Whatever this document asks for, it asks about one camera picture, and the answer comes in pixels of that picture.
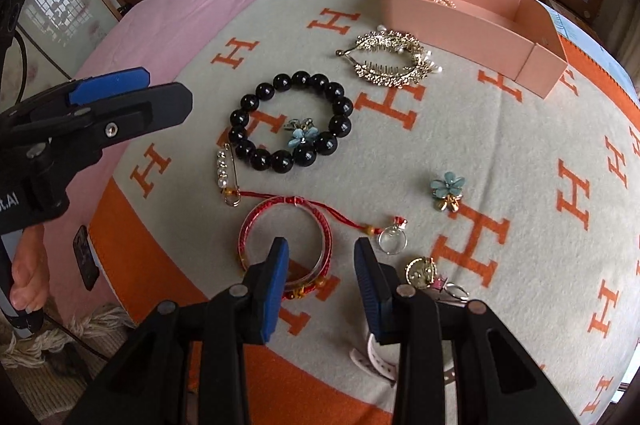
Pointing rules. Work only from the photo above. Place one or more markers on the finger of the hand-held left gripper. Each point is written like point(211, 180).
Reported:
point(150, 110)
point(110, 85)

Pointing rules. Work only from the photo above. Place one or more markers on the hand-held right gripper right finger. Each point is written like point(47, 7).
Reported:
point(367, 290)

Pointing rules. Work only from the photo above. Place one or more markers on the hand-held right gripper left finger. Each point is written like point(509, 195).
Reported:
point(275, 285)

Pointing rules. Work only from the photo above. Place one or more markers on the red clear bangle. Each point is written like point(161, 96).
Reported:
point(248, 225)

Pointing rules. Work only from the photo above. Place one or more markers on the white watch band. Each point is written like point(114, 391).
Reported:
point(377, 355)

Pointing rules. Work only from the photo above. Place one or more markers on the pearl safety pin brooch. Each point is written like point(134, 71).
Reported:
point(223, 177)

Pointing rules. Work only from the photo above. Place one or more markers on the blue flower earring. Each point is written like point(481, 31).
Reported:
point(299, 135)
point(447, 184)

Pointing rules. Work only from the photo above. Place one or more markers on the gold rhinestone hair clip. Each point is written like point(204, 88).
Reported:
point(385, 40)

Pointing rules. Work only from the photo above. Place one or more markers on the pink box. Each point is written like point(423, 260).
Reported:
point(500, 50)

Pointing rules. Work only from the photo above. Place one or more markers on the person's left hand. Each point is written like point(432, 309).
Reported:
point(30, 270)

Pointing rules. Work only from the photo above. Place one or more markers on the glossy wardrobe door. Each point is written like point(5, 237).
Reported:
point(65, 5)

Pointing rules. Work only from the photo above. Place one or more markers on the black phone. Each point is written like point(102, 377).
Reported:
point(86, 257)

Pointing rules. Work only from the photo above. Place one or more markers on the beige fringed rug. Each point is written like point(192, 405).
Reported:
point(30, 380)

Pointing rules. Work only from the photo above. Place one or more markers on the orange grey printed blanket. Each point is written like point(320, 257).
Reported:
point(500, 130)

